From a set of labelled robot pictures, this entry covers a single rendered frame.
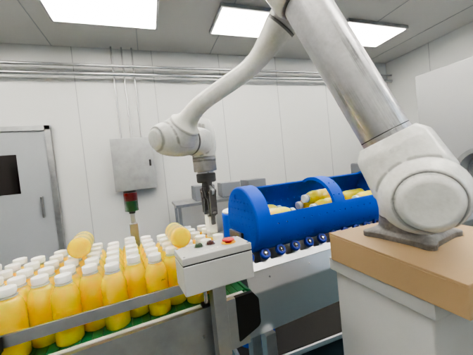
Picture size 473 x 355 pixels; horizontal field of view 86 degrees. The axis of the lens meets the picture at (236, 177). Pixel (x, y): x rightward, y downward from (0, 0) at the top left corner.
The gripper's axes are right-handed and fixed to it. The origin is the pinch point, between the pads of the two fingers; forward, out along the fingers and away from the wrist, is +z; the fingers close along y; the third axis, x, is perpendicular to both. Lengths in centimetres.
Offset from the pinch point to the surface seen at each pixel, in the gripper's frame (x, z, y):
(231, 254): 5.0, 2.9, -30.8
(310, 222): -40.1, 5.4, -10.5
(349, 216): -64, 7, -10
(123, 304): 33.4, 13.6, -17.8
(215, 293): 10.1, 13.3, -27.9
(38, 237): 144, 48, 356
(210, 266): 11.6, 4.4, -30.9
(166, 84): -58, -174, 340
